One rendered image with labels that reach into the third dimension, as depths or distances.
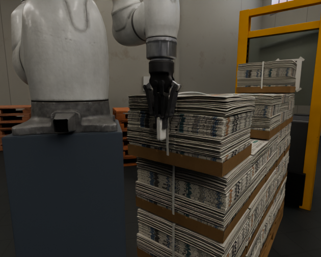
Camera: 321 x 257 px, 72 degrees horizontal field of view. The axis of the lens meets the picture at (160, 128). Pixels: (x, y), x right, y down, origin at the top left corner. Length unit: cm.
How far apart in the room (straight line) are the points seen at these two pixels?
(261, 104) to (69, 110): 97
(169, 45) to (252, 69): 126
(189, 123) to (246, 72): 124
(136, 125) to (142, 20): 35
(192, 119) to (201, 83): 716
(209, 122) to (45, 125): 41
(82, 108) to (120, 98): 673
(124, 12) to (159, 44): 18
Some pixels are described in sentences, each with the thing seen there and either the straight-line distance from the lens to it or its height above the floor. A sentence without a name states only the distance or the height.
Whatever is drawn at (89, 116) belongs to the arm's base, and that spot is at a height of 103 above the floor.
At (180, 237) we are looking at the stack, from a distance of 89.
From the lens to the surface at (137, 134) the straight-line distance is 80.
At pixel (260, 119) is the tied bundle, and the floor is 93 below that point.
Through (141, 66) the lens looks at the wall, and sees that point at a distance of 727.
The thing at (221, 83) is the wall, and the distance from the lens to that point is 814.
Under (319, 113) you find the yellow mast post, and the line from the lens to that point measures 231.
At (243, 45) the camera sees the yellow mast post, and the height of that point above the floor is 152.
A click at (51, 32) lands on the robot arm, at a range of 45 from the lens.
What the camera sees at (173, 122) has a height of 98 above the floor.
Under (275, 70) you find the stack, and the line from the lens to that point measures 181.
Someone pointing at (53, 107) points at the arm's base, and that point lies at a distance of 45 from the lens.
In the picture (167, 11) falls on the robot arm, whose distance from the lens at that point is 66.
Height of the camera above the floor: 107
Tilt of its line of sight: 10 degrees down
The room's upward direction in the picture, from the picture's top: straight up
